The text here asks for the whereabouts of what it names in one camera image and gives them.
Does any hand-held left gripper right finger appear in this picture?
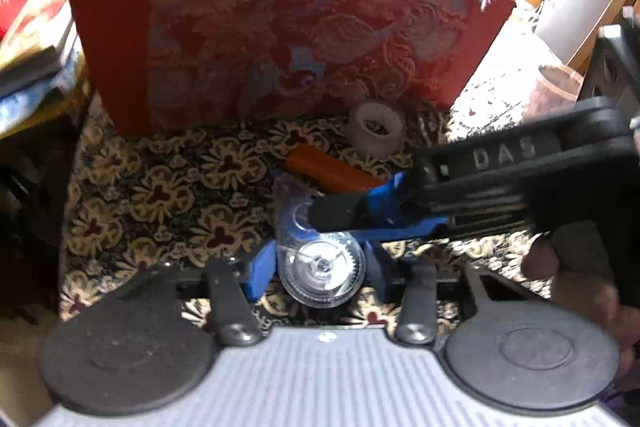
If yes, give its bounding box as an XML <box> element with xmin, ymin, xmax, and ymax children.
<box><xmin>362</xmin><ymin>241</ymin><xmax>546</xmax><ymax>348</ymax></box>

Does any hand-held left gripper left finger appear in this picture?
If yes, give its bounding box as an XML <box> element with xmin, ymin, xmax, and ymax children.
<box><xmin>117</xmin><ymin>239</ymin><xmax>278</xmax><ymax>349</ymax></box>

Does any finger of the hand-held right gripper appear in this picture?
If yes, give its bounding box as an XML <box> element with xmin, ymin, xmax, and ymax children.
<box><xmin>308</xmin><ymin>171</ymin><xmax>417</xmax><ymax>234</ymax></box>
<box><xmin>349</xmin><ymin>216</ymin><xmax>452</xmax><ymax>245</ymax></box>

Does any clear blue correction tape dispenser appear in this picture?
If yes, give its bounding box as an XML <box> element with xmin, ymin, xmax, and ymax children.
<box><xmin>272</xmin><ymin>172</ymin><xmax>368</xmax><ymax>308</ymax></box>

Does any red patterned cardboard box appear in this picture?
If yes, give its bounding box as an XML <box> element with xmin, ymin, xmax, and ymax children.
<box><xmin>64</xmin><ymin>0</ymin><xmax>517</xmax><ymax>138</ymax></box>

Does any person's right hand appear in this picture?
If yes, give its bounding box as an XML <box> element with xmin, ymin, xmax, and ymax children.
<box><xmin>521</xmin><ymin>234</ymin><xmax>640</xmax><ymax>389</ymax></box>

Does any translucent white tape roll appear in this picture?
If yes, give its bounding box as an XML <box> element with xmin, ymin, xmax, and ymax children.
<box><xmin>347</xmin><ymin>102</ymin><xmax>408</xmax><ymax>158</ymax></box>

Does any floral patterned tablecloth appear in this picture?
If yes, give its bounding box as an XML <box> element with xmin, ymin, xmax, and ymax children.
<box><xmin>59</xmin><ymin>7</ymin><xmax>571</xmax><ymax>333</ymax></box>

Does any stack of books and papers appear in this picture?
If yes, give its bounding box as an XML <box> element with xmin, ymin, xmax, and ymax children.
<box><xmin>0</xmin><ymin>0</ymin><xmax>88</xmax><ymax>135</ymax></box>

